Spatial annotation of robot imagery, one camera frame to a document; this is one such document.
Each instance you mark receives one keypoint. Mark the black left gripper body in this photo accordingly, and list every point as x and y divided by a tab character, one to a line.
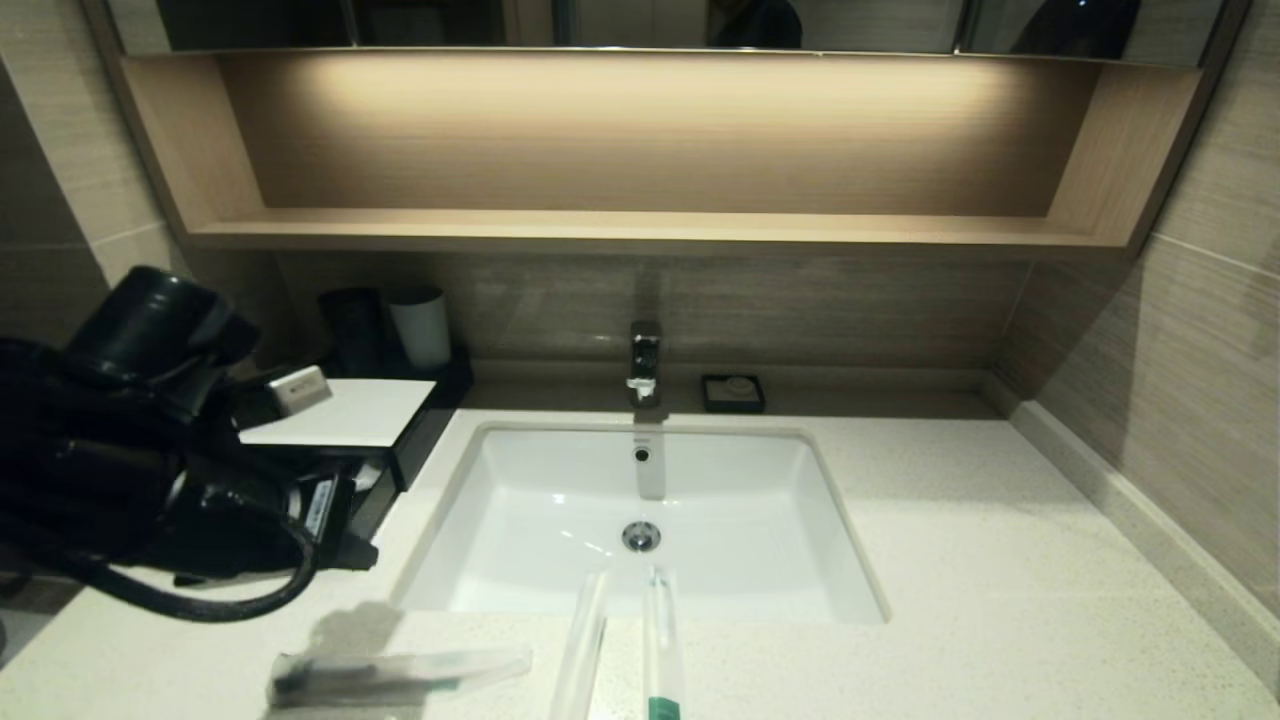
250	515

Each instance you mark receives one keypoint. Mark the black plastic tray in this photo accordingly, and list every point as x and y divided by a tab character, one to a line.
360	555

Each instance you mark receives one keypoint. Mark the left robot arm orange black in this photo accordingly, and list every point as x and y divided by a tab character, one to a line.
120	330

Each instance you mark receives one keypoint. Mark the white panel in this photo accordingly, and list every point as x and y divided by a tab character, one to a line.
370	412

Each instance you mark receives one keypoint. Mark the black amenity drawer box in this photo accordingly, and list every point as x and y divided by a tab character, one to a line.
435	415

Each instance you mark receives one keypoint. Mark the black cup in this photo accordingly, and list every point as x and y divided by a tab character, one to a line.
352	330

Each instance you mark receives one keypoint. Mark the white cup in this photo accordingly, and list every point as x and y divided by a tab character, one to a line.
422	330

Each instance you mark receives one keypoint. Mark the long clear plastic packet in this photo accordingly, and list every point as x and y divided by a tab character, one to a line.
582	650

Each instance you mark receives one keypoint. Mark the chrome sink drain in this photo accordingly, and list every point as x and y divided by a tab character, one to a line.
641	537

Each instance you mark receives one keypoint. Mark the chrome faucet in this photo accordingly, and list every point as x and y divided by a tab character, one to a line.
645	365

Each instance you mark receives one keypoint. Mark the long packet with green end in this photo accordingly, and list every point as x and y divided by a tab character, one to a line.
660	650

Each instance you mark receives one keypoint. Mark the black soap dish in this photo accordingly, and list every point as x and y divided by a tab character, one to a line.
708	397

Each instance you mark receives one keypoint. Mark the white sink basin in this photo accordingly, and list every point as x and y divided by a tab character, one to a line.
740	520

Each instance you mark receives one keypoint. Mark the round soap bar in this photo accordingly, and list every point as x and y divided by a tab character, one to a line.
740	387

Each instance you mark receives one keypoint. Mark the mirror cabinet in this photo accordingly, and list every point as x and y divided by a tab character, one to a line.
450	25

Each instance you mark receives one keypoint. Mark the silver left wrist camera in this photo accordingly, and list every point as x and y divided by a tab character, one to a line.
300	390

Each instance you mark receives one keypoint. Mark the wooden wall shelf niche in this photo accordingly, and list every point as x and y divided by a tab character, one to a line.
640	230

